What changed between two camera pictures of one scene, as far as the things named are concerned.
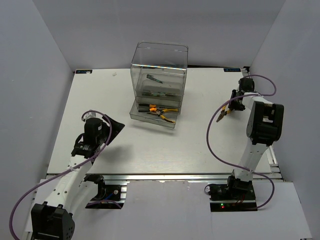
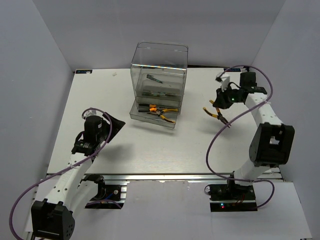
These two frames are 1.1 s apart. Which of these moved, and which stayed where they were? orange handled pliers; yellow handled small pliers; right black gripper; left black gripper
Moved: right black gripper; yellow handled small pliers
Stayed: orange handled pliers; left black gripper
